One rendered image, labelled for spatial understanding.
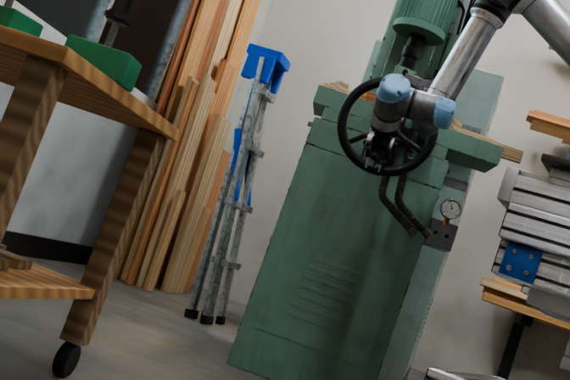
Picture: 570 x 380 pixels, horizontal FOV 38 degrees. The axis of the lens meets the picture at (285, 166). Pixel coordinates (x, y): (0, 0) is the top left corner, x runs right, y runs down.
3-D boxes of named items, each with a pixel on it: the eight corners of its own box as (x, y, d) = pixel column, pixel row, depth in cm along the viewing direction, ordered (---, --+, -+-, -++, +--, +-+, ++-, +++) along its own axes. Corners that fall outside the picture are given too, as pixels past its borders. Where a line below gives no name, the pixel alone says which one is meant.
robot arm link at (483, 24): (489, -28, 223) (399, 125, 220) (495, -43, 213) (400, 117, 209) (528, -8, 222) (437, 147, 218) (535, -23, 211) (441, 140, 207)
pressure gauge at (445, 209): (436, 220, 242) (444, 194, 243) (434, 221, 246) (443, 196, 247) (456, 227, 242) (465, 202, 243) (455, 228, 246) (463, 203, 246)
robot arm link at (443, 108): (454, 108, 208) (412, 95, 210) (459, 97, 197) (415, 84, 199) (445, 136, 207) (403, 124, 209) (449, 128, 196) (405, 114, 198)
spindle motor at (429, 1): (393, 19, 265) (425, -68, 268) (389, 35, 283) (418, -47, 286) (446, 37, 264) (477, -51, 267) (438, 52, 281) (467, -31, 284)
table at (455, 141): (310, 95, 246) (317, 76, 246) (312, 114, 276) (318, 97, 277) (505, 161, 241) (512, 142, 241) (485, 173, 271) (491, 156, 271)
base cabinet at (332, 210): (223, 363, 246) (303, 142, 253) (243, 345, 303) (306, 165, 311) (366, 416, 242) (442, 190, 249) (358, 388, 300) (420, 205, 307)
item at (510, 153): (356, 107, 270) (360, 96, 270) (356, 108, 272) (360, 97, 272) (520, 163, 265) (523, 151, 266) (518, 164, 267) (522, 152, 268)
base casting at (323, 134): (304, 142, 254) (313, 114, 255) (307, 165, 311) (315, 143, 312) (442, 190, 250) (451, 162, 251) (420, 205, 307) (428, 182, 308)
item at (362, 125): (321, 118, 254) (325, 106, 255) (321, 129, 275) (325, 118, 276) (444, 160, 251) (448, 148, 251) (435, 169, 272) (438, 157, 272)
